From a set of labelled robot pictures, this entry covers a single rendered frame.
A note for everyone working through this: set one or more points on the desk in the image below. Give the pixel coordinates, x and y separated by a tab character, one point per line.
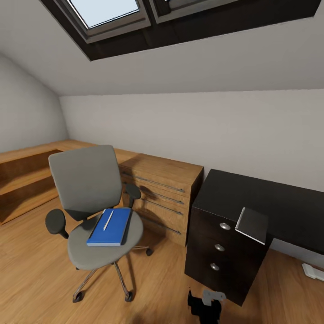
296	215

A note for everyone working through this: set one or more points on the cabinet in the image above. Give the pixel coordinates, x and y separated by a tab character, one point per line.
168	191
221	258

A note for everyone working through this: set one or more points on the folder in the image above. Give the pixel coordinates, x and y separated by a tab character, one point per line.
113	234

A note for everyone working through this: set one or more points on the fixed window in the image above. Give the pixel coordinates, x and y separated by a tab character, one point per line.
107	28

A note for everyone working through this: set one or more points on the swivel chair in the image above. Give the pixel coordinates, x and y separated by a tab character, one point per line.
88	181

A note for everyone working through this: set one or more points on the notebook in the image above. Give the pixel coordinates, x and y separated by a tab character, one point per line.
253	224

